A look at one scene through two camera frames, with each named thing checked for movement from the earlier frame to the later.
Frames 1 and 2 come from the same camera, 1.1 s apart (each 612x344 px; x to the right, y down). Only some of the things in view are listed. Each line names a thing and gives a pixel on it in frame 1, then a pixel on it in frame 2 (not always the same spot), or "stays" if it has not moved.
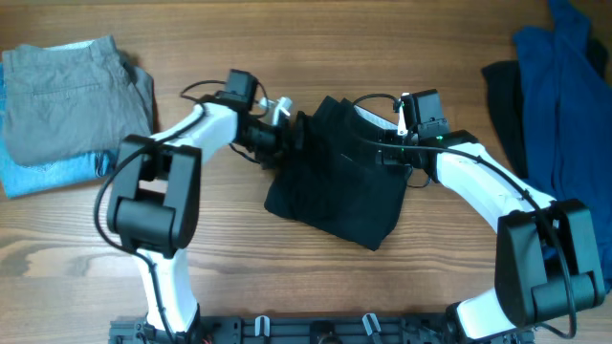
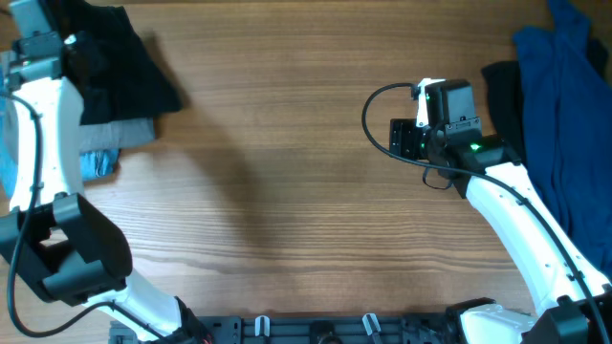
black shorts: x=334 y=181 → x=112 y=68
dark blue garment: x=567 y=113 stays
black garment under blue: x=504 y=80 stays
